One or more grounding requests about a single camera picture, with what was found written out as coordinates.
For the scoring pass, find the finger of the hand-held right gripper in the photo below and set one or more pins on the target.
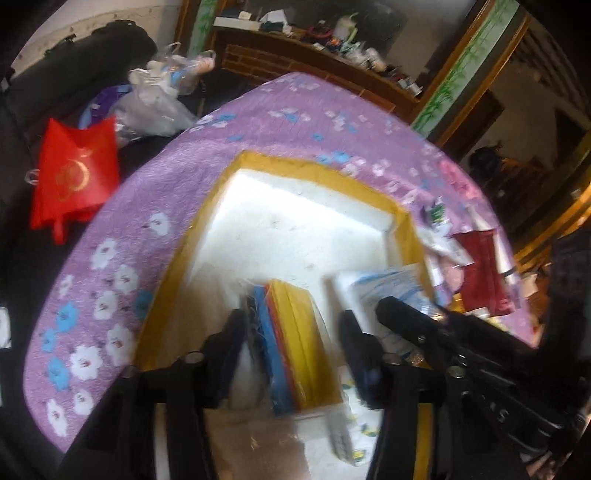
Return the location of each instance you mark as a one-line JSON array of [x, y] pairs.
[[406, 323]]

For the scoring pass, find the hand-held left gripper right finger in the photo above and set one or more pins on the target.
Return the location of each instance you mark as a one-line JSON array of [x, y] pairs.
[[358, 364]]

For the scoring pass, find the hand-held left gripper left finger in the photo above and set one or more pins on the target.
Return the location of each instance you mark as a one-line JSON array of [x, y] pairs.
[[233, 350]]

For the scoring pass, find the white blue packet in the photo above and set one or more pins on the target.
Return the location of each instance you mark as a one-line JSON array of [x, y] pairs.
[[388, 286]]

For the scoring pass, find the colourful sponge pack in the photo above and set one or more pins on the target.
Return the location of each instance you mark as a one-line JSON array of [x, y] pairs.
[[295, 341]]

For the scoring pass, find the red packet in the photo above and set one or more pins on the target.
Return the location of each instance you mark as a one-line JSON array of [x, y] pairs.
[[480, 272]]

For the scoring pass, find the white foam box yellow tape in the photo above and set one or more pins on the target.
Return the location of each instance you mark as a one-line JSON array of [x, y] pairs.
[[286, 221]]

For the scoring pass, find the white floral packet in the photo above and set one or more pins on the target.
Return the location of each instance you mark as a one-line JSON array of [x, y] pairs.
[[360, 429]]

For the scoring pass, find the pink fluffy pouch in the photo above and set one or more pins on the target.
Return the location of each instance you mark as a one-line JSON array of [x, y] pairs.
[[453, 277]]

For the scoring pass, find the white crumpled packet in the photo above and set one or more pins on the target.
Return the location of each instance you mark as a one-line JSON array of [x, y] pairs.
[[443, 244]]

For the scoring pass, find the green white packet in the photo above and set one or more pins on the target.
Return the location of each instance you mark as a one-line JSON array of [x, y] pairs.
[[436, 214]]

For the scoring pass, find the purple floral blanket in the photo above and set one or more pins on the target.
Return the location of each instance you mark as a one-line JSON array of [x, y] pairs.
[[277, 120]]

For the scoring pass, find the red fabric bag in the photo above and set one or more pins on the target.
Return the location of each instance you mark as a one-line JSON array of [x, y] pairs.
[[74, 175]]

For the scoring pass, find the white plastic bag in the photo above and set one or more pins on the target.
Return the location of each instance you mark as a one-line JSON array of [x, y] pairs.
[[152, 108]]

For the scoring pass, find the bamboo print panel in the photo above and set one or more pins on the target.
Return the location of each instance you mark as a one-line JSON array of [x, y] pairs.
[[466, 69]]

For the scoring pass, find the purple cloth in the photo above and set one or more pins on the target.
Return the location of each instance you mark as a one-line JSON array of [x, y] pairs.
[[99, 104]]

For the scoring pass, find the clear plastic bag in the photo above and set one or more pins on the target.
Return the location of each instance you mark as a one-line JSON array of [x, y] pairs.
[[184, 69]]

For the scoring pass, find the brown wooden cabinet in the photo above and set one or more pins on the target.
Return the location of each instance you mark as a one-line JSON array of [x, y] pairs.
[[286, 60]]

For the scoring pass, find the white plastic jug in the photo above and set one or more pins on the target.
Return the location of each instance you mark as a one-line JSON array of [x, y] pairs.
[[346, 27]]

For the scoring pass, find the black long bag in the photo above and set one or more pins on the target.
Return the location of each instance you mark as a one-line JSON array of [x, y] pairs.
[[92, 60]]

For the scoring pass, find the white flat box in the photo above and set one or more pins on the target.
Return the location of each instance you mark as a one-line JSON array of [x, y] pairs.
[[235, 23]]

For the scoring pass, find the white tissue box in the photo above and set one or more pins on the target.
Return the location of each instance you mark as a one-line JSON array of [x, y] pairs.
[[274, 21]]

